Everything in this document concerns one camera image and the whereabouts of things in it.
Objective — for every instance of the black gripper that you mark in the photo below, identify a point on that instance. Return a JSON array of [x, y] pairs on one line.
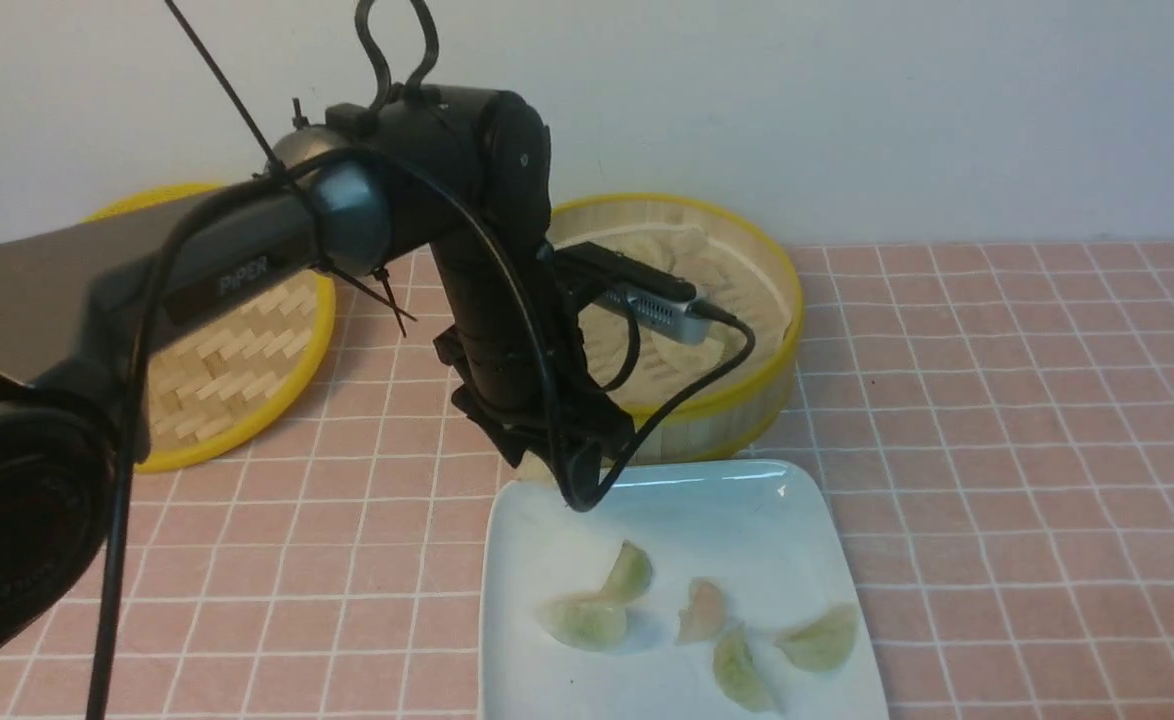
[[584, 431]]

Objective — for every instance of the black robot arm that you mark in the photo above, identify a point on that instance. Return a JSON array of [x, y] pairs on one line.
[[461, 171]]

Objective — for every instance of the white square plate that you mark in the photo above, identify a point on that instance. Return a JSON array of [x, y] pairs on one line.
[[760, 529]]

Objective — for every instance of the yellow rimmed bamboo steamer basket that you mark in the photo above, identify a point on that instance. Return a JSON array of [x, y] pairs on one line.
[[737, 268]]

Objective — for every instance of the green dumpling upright centre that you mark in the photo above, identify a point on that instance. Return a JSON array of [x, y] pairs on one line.
[[630, 576]]

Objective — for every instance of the green dumpling left front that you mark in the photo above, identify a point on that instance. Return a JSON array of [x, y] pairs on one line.
[[587, 622]]

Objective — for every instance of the yellow rimmed bamboo steamer lid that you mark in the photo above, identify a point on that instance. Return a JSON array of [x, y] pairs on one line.
[[218, 388]]

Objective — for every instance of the pink dumpling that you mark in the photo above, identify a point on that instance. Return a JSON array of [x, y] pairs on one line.
[[704, 615]]

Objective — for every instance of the green dumpling front centre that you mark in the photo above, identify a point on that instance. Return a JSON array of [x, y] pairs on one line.
[[736, 675]]

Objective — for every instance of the green dumpling right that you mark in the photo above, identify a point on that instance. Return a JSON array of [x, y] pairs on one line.
[[825, 644]]

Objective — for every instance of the pink checkered tablecloth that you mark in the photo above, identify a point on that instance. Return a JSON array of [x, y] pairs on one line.
[[991, 425]]

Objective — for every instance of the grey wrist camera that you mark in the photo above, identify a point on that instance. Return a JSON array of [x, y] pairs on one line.
[[658, 300]]

